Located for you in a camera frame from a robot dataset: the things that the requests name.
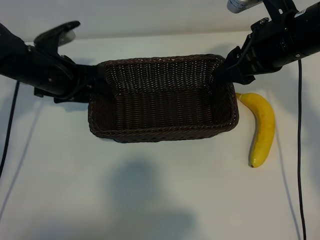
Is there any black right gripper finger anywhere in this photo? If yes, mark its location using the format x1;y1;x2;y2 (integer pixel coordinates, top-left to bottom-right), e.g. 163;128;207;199
217;69;256;85
212;46;242;81

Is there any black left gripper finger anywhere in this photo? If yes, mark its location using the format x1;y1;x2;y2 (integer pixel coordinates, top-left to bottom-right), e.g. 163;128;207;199
74;64;113;96

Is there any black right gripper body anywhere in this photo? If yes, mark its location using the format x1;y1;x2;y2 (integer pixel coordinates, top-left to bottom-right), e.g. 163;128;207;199
239;17;286;78

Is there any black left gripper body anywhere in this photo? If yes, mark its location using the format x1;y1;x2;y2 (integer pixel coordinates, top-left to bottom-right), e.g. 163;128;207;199
22;44;88;104

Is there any yellow banana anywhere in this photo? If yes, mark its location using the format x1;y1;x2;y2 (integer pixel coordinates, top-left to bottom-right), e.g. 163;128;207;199
235;91;276;168

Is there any dark brown woven wicker basket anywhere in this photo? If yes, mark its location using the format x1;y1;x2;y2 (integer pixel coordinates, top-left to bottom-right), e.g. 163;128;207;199
87;53;240;144

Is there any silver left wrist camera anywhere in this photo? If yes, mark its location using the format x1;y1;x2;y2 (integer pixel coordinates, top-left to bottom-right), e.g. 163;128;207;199
57;28;76;46

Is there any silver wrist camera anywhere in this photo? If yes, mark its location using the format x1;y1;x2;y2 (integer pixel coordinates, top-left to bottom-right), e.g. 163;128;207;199
226;0;263;13
57;28;76;46

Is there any black right camera bracket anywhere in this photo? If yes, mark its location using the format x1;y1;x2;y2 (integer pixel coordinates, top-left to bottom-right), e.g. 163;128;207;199
261;0;300;23

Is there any black camera bracket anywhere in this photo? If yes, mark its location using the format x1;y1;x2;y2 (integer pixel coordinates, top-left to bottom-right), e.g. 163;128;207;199
261;0;300;23
33;20;81;55

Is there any black left camera bracket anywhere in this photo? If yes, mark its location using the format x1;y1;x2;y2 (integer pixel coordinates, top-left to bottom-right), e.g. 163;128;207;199
33;20;81;55

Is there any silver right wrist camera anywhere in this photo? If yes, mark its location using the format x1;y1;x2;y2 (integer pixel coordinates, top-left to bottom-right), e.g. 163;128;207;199
226;0;263;13

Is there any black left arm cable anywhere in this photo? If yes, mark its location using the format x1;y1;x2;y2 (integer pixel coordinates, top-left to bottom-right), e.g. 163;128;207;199
0;81;20;179

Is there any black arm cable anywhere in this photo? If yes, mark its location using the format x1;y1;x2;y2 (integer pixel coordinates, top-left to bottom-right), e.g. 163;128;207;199
296;59;307;240
0;81;20;179

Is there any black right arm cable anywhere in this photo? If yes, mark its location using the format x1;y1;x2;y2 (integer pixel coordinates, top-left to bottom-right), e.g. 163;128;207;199
296;59;307;240

